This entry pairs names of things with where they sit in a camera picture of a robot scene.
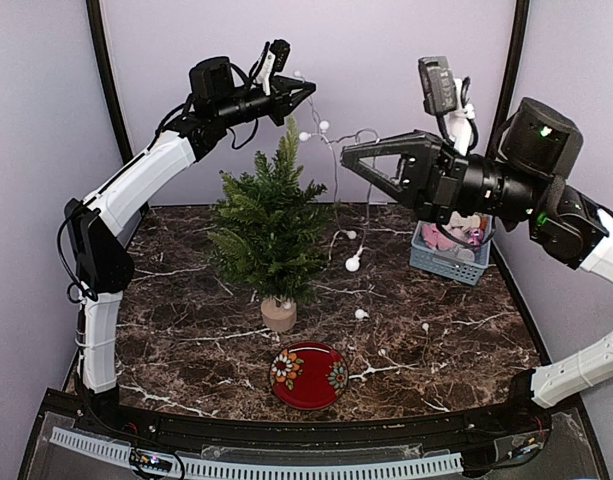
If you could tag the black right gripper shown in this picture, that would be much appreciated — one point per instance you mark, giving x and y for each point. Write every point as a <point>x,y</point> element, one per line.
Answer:
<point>424,161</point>

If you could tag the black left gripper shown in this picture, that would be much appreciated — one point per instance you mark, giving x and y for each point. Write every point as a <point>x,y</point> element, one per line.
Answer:
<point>284,100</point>

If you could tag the light blue plastic basket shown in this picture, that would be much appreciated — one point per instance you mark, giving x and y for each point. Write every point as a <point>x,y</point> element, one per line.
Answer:
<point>445,263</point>

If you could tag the small green christmas tree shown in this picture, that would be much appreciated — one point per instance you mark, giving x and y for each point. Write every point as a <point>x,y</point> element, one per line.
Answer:
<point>267,233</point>

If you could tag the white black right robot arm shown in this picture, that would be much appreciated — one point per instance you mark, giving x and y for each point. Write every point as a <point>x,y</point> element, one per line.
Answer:
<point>524,181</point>

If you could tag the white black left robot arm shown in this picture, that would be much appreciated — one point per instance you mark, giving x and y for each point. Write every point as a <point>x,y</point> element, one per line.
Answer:
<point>222,96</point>

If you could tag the white felt ornament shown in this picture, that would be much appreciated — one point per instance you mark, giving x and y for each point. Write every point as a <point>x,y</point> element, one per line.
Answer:
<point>457,221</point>

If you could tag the pink felt ornament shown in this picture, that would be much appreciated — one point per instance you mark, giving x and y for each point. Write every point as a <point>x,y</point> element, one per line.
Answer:
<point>434,239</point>

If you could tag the pink glitter bauble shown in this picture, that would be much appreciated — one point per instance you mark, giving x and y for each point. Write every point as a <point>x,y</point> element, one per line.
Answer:
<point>475,236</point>

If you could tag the white knitted ball ornament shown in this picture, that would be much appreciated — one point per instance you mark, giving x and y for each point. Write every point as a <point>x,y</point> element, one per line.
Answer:
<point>466,255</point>

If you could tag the red floral plate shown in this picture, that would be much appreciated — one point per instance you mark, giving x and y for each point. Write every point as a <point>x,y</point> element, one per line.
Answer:
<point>308,376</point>

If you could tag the small circuit board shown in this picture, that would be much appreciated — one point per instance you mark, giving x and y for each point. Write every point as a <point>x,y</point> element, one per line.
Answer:
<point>141,459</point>

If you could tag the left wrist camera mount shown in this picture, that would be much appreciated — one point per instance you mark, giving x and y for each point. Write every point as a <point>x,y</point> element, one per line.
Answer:
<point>272,60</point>

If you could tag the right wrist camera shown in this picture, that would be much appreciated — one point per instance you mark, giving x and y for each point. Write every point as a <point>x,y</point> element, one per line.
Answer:
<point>446,99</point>

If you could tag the black front rail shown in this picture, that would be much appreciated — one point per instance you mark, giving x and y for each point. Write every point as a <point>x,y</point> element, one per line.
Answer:
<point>470,425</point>

